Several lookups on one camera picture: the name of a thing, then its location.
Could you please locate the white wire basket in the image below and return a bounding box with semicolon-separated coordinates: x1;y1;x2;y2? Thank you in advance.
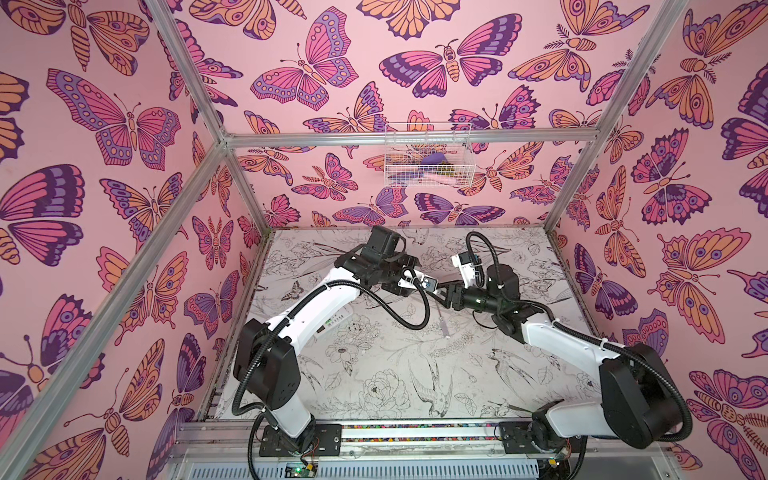
381;127;476;189

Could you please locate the green circuit board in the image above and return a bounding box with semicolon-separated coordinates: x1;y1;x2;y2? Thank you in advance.
283;462;318;479

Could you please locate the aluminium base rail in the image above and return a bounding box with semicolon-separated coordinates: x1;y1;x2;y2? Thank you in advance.
165;419;685;479

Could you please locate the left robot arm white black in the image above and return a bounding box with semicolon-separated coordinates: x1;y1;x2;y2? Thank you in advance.
230;226;438;450

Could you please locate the purple item in basket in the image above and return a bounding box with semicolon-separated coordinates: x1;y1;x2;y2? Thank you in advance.
419;152;450;167

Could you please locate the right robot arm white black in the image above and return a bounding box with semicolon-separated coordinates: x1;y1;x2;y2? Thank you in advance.
434;231;694;452

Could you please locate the white remote control green sticker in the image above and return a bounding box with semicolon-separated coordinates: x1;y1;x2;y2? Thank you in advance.
419;275;439;292

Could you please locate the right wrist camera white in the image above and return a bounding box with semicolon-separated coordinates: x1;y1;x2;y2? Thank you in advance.
451;251;484;288

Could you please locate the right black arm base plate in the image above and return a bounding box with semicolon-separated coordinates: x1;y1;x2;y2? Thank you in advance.
494;419;585;458

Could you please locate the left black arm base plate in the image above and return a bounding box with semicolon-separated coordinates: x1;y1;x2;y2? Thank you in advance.
259;424;343;457

